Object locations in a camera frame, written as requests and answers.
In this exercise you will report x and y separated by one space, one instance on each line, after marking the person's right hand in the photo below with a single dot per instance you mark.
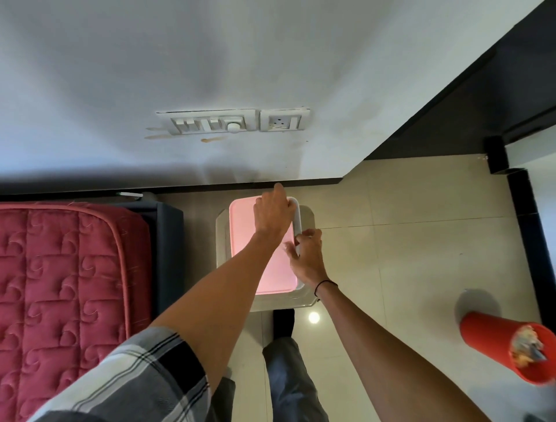
310 265

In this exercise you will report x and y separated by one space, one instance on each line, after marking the person's left hand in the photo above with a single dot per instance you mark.
271 215

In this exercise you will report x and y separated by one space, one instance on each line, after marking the person's left fingers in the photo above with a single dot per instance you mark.
282 198

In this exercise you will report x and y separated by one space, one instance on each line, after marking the person's right thumb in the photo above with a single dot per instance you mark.
291 254

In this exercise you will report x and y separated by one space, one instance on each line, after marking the person's right forearm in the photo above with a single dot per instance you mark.
391 361

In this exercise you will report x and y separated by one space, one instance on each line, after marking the person's left forearm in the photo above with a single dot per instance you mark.
217 313

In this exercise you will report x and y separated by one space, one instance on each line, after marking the black wristband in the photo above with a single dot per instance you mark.
325 284

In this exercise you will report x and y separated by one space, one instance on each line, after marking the white plastic container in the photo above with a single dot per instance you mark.
222 243

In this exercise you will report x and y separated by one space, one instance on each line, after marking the black sock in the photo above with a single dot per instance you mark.
282 324

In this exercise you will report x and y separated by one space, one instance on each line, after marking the grey trousers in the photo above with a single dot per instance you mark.
291 382

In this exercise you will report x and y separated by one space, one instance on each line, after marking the small white flat object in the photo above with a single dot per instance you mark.
129 195

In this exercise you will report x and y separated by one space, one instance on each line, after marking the grey plaid shirt sleeve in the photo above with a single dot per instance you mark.
126 382

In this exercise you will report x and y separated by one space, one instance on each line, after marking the red plastic bin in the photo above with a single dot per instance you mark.
486 337

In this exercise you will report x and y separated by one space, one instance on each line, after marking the red quilted mattress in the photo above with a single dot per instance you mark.
65 295

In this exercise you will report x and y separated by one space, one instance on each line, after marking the trash in bin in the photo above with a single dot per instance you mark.
527 348

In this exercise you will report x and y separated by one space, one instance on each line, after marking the white wall socket plate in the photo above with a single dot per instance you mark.
283 120

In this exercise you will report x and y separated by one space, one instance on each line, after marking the white switch board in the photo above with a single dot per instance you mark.
208 124

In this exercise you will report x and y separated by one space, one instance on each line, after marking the dark blue bed frame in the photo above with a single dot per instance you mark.
167 252

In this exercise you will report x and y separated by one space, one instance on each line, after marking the black door frame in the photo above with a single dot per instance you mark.
527 234

